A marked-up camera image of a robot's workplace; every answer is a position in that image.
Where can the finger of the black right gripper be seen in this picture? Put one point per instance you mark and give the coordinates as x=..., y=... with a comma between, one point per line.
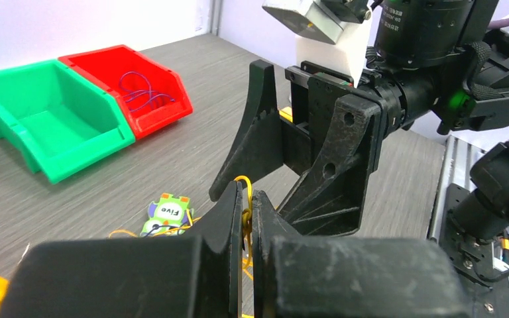
x=257, y=148
x=328, y=199

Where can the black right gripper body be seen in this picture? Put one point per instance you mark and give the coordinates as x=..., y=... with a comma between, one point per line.
x=315, y=90

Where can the red plastic bin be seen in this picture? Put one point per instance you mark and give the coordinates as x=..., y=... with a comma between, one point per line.
x=150, y=95

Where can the green owl puzzle piece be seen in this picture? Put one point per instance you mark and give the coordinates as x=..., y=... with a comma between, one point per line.
x=168, y=215

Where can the green plastic bin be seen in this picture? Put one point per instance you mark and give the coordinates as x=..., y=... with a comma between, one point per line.
x=59, y=121

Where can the yellow triangle block right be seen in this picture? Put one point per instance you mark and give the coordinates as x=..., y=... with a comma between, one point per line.
x=286, y=113

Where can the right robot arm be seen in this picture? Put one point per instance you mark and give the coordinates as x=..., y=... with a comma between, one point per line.
x=363, y=71

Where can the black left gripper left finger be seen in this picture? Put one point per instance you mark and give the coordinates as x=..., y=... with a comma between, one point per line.
x=195, y=274

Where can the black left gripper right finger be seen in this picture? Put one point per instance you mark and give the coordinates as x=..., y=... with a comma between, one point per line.
x=320, y=276

